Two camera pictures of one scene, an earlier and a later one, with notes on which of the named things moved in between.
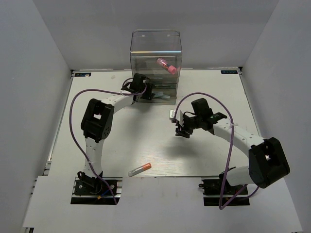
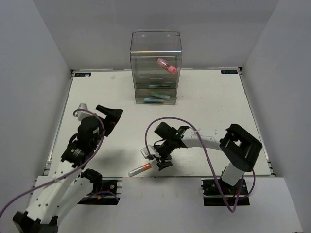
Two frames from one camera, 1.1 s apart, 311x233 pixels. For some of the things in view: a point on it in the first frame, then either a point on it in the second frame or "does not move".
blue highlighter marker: x=158 y=94 to x=153 y=100
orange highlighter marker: x=144 y=168 does not move
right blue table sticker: x=229 y=72 does not move
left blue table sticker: x=82 y=74 does not move
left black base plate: x=95 y=191 does not move
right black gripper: x=180 y=129 to x=161 y=164
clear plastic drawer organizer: x=158 y=54 does not move
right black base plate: x=212 y=192 does not move
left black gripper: x=149 y=95 to x=113 y=116
